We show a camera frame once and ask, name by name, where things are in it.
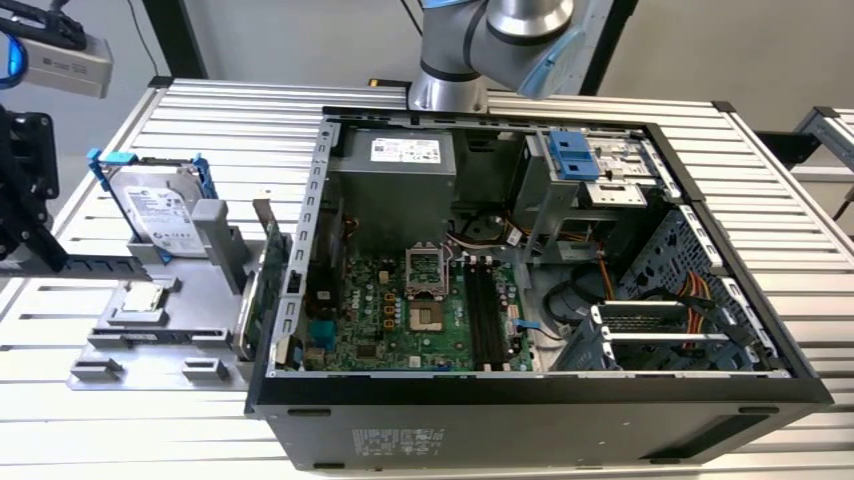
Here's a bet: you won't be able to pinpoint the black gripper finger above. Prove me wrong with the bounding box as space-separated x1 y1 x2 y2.
0 192 69 274

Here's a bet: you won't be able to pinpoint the blue RAM stick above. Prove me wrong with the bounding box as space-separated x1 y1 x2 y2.
0 255 152 282

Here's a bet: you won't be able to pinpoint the blue disk carrier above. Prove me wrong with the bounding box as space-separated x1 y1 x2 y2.
85 147 218 264

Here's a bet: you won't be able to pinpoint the silver hard disk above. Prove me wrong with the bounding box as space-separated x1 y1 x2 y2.
105 163 209 259

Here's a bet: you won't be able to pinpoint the silver CPU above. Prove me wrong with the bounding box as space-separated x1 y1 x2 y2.
122 282 166 312

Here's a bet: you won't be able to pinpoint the grey parts rack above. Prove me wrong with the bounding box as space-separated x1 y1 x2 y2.
62 199 294 394

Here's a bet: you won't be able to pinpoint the green graphics card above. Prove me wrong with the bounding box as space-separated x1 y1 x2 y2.
229 198 294 362

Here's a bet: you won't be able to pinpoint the grey power supply unit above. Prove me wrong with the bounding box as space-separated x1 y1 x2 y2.
329 127 458 251

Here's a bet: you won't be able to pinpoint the green motherboard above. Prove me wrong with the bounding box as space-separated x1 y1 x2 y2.
302 252 535 374

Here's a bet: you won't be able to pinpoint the metal socket cover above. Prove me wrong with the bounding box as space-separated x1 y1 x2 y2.
404 239 446 300

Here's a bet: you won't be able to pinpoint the CPU socket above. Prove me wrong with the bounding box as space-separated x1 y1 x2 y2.
405 297 448 336

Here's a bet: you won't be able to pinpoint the round black speaker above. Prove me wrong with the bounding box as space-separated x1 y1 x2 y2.
458 213 509 247

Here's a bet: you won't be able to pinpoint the metal optical drive cage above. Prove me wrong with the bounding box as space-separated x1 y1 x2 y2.
516 128 672 264

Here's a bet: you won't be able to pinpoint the open black PC case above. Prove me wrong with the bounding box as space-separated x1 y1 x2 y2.
242 104 835 471

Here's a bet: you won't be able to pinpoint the blue drive latch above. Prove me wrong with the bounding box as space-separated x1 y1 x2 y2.
547 128 599 182

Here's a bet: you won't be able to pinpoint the grey disk bay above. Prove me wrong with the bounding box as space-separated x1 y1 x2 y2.
551 298 779 374

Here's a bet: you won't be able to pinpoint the neighbouring aluminium table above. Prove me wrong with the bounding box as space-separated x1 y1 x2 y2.
789 104 854 221

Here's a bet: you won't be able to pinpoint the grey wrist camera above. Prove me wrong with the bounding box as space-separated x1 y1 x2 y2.
22 34 114 99

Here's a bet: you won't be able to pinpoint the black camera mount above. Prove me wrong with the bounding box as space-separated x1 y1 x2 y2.
0 0 88 51

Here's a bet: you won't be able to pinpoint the black frame post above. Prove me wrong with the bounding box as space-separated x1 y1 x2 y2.
142 0 208 81
579 0 639 96

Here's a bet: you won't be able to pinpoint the coiled black cables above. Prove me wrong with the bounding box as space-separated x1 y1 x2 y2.
543 277 605 334

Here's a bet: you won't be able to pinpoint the thin orange wire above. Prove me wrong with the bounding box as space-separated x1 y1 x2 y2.
595 252 616 301

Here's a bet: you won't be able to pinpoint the orange yellow wire bundle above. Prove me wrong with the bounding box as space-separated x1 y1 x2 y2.
673 272 720 344

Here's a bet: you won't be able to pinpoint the black table bracket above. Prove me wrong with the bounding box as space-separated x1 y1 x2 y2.
752 130 821 166

